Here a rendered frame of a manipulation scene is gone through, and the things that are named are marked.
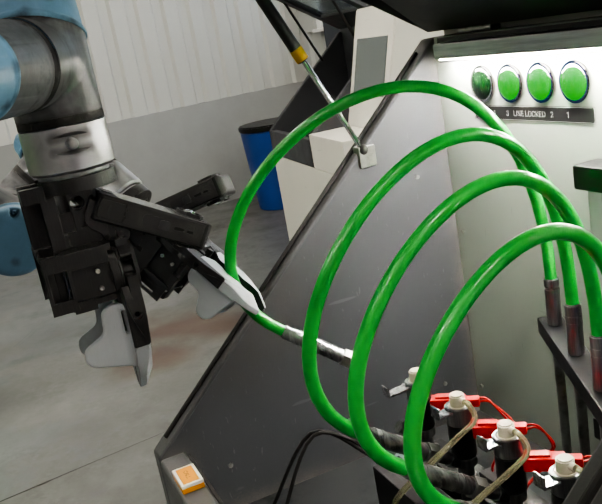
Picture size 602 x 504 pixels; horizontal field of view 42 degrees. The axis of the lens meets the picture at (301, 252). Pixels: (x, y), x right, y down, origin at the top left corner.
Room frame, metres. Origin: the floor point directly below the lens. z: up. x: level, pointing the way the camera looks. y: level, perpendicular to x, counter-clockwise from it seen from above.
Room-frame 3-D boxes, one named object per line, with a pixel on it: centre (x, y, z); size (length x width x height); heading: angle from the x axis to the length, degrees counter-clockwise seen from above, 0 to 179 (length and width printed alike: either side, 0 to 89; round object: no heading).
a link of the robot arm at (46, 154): (0.70, 0.18, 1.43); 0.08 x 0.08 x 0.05
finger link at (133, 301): (0.69, 0.16, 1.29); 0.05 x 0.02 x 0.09; 21
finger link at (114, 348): (0.69, 0.18, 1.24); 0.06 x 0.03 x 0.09; 111
